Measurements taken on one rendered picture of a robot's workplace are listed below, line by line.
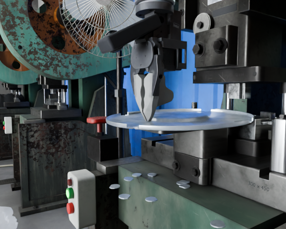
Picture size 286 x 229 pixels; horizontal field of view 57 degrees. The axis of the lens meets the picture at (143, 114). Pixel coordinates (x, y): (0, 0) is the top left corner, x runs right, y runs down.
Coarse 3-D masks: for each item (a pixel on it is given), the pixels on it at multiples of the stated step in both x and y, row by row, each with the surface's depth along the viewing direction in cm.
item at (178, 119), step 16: (128, 112) 64; (160, 112) 66; (176, 112) 59; (192, 112) 64; (208, 112) 63; (224, 112) 62; (240, 112) 57; (128, 128) 43; (144, 128) 41; (160, 128) 40; (176, 128) 40; (192, 128) 40; (208, 128) 40
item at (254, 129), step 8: (256, 120) 57; (232, 128) 62; (240, 128) 60; (248, 128) 58; (256, 128) 57; (264, 128) 59; (240, 136) 60; (248, 136) 58; (256, 136) 58; (264, 136) 59
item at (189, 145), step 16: (224, 128) 55; (176, 144) 59; (192, 144) 55; (208, 144) 53; (224, 144) 56; (176, 160) 59; (192, 160) 55; (208, 160) 53; (192, 176) 55; (208, 176) 54
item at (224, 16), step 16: (208, 0) 61; (224, 0) 58; (208, 16) 60; (224, 16) 58; (240, 16) 55; (208, 32) 58; (224, 32) 55; (240, 32) 55; (256, 32) 55; (272, 32) 58; (192, 48) 61; (208, 48) 58; (224, 48) 55; (240, 48) 55; (256, 48) 55; (272, 48) 58; (208, 64) 59; (224, 64) 55; (240, 64) 55; (256, 64) 56; (272, 64) 59
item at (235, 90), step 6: (234, 84) 64; (240, 84) 63; (246, 84) 62; (228, 90) 66; (234, 90) 64; (240, 90) 63; (246, 90) 63; (228, 96) 66; (234, 96) 64; (240, 96) 63; (246, 96) 63
